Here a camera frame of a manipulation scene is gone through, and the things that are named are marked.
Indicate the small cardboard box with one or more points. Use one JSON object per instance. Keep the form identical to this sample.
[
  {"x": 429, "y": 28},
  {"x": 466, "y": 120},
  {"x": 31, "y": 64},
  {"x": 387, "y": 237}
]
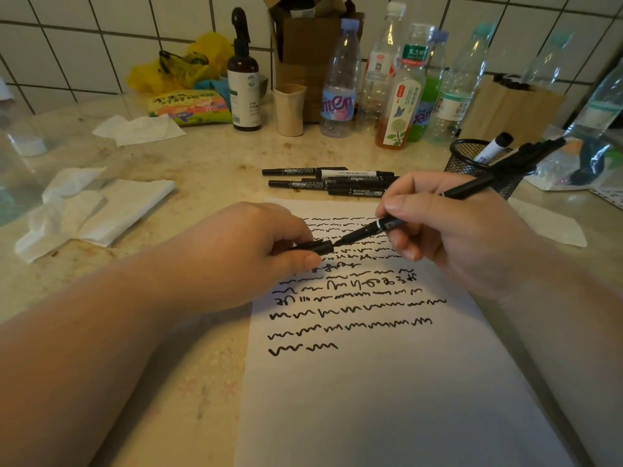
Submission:
[{"x": 516, "y": 111}]

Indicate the zigzag scribbled paper sheet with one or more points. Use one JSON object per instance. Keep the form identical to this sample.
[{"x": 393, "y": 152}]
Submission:
[{"x": 611, "y": 196}]

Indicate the white barrel marker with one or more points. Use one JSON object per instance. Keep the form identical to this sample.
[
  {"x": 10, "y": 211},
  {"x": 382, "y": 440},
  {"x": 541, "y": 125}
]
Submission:
[{"x": 491, "y": 149}]

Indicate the water bottle teal cap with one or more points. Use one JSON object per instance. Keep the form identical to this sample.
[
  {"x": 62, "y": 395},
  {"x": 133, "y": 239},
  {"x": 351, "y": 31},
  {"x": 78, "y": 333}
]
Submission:
[
  {"x": 452, "y": 104},
  {"x": 601, "y": 111},
  {"x": 545, "y": 65}
]

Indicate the green soda bottle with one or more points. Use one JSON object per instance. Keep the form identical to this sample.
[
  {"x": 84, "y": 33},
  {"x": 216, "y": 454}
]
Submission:
[{"x": 430, "y": 92}]

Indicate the clear plastic bag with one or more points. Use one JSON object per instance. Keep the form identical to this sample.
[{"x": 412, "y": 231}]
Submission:
[{"x": 584, "y": 170}]

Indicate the yellow plastic bag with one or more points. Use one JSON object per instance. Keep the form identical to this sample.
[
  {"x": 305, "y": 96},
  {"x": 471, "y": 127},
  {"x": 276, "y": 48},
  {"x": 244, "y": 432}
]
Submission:
[{"x": 146, "y": 77}]

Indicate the person's right forearm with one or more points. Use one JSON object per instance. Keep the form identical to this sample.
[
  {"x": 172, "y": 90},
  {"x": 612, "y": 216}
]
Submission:
[{"x": 569, "y": 364}]

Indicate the black mesh pen holder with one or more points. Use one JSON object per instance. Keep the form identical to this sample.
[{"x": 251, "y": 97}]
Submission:
[{"x": 460, "y": 162}]

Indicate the beige cup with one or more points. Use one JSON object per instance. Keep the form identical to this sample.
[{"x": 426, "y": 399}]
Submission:
[{"x": 289, "y": 111}]

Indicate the person's left hand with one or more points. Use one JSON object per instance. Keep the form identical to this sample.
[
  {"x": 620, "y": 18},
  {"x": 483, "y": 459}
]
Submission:
[{"x": 233, "y": 257}]

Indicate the orange tea bottle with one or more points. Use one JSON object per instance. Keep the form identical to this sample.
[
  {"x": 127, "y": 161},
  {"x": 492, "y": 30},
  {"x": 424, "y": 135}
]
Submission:
[{"x": 399, "y": 116}]

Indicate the open cardboard box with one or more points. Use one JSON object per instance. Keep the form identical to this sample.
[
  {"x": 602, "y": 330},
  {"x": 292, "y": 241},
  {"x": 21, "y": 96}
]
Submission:
[{"x": 306, "y": 43}]

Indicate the black pen cap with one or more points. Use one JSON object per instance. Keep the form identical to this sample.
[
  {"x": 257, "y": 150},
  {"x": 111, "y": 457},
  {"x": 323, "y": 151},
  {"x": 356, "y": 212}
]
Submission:
[{"x": 319, "y": 247}]

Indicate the small white paper piece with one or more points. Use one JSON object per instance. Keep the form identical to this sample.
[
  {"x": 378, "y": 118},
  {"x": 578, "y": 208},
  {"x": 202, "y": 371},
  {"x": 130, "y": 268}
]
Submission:
[{"x": 550, "y": 221}]

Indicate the person's right hand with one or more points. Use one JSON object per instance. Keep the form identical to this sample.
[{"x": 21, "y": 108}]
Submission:
[{"x": 467, "y": 233}]

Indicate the folded white napkin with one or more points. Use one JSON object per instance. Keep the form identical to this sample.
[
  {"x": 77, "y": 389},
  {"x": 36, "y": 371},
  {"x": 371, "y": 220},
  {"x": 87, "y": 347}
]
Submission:
[{"x": 131, "y": 204}]

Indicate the flat white tissue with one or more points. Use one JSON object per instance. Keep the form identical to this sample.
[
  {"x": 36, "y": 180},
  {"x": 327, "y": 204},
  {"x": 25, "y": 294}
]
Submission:
[{"x": 143, "y": 130}]

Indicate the white paper sheet fine scribbles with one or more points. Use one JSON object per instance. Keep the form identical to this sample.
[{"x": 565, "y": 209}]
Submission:
[{"x": 389, "y": 408}]

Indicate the pile of black pens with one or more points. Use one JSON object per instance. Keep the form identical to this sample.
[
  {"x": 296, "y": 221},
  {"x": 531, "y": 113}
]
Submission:
[{"x": 302, "y": 183}]

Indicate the crumpled white tissue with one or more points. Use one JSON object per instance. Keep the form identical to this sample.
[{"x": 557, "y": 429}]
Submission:
[{"x": 48, "y": 223}]

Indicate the colourful snack packet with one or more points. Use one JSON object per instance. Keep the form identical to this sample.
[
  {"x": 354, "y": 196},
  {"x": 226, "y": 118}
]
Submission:
[{"x": 190, "y": 106}]

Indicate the clear bottle purple cap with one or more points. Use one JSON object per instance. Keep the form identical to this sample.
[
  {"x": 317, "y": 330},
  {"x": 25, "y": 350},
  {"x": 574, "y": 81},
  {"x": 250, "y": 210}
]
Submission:
[{"x": 339, "y": 106}]

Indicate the person's left forearm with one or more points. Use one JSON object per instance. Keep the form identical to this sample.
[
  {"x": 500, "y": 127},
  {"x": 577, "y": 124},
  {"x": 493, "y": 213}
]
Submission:
[{"x": 73, "y": 379}]

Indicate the brown spray bottle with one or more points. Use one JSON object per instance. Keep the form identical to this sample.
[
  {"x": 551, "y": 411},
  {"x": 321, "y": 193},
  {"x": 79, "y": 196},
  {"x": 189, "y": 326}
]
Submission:
[{"x": 243, "y": 97}]

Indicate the black marker pen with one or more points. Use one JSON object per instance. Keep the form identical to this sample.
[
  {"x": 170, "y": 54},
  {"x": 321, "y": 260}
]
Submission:
[
  {"x": 535, "y": 153},
  {"x": 365, "y": 231}
]

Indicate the clear bottle white cap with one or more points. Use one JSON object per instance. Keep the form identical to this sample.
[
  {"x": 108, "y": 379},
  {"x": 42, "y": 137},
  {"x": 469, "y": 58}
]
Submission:
[{"x": 382, "y": 63}]

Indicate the grey bowl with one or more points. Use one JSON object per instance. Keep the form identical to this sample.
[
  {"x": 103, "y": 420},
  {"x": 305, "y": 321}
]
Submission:
[{"x": 263, "y": 86}]

